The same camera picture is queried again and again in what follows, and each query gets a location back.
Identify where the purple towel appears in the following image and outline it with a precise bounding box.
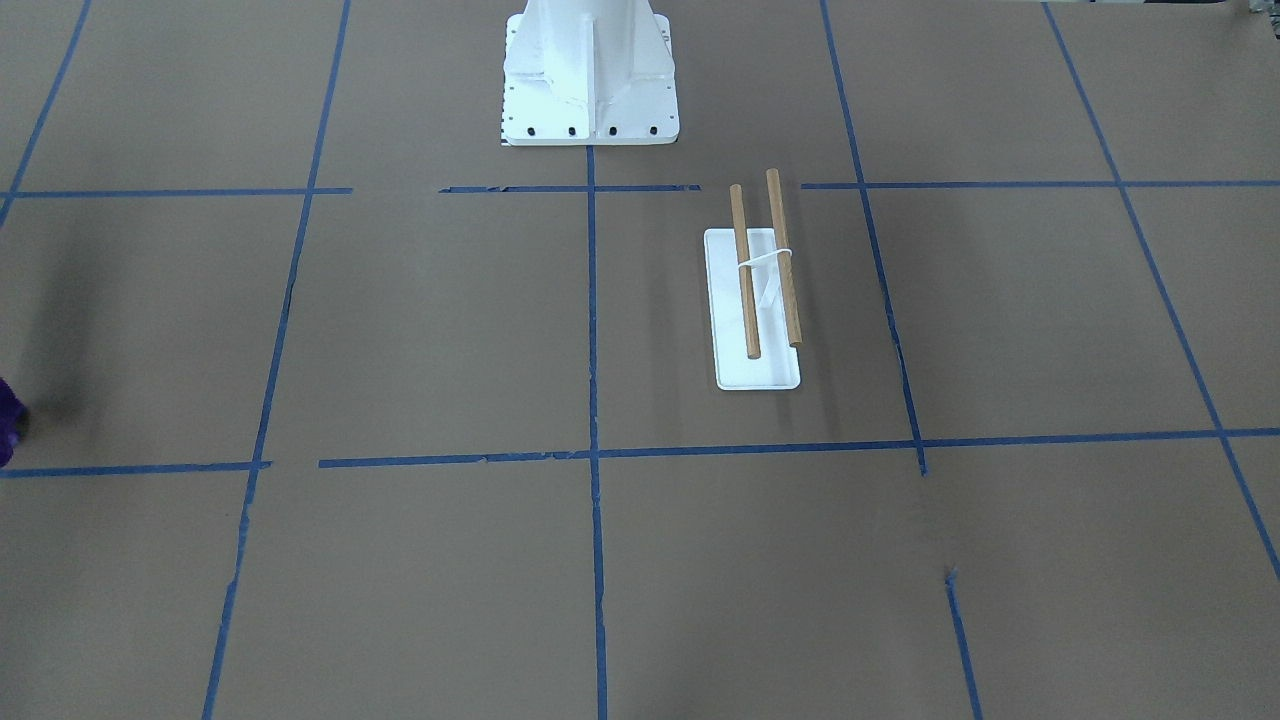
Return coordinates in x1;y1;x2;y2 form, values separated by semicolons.
0;379;29;468

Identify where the wooden rack rod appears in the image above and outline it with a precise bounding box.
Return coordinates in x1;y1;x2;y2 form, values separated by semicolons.
730;184;762;360
765;168;803;348

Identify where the white rack base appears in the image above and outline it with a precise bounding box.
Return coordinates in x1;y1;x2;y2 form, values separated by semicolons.
703;228;801;391

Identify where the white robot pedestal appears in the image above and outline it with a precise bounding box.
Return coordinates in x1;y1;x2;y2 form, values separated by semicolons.
500;1;681;147

